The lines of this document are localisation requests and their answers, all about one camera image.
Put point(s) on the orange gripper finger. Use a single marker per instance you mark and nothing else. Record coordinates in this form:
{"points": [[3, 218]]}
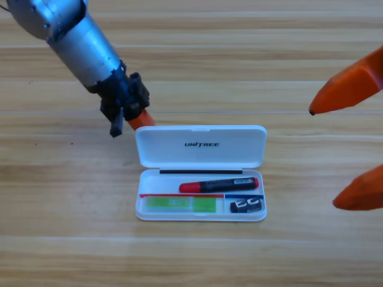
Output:
{"points": [[360, 194], [347, 86], [142, 119]]}

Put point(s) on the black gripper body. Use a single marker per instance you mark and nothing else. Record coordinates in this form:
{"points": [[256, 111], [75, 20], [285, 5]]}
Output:
{"points": [[119, 92]]}

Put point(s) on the white plastic pencil case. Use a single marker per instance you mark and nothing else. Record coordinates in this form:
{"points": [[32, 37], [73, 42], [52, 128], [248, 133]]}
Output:
{"points": [[167, 149]]}

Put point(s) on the red and black marker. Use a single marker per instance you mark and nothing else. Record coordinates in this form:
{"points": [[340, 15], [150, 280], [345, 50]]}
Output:
{"points": [[221, 184]]}

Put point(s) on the green translucent highlighter pen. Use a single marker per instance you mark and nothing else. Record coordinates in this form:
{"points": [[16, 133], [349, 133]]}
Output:
{"points": [[203, 205]]}

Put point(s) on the black eraser with white print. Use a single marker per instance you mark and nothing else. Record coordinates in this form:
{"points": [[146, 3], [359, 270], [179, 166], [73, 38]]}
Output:
{"points": [[245, 207]]}

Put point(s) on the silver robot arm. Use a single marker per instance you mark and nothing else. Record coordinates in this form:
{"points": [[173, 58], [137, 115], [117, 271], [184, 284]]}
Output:
{"points": [[83, 48]]}

